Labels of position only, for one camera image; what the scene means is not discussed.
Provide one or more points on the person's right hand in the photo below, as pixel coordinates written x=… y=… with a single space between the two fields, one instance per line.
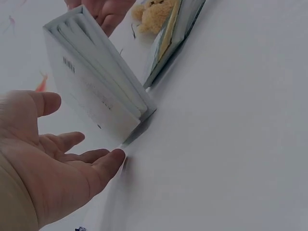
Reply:
x=108 y=14

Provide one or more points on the person's left hand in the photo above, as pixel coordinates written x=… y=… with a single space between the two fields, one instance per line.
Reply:
x=36 y=173

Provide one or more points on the person's right fingers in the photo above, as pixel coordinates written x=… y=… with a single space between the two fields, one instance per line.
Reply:
x=109 y=16

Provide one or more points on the white cardboard box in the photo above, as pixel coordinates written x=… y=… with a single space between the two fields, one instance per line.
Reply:
x=79 y=91

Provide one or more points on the tan plush teddy bear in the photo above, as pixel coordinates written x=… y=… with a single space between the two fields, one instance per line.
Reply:
x=152 y=15

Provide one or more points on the white inner packets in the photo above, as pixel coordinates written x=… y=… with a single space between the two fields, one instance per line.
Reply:
x=96 y=65

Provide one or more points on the teal and yellow flat box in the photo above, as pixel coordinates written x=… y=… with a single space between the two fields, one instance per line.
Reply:
x=173 y=36

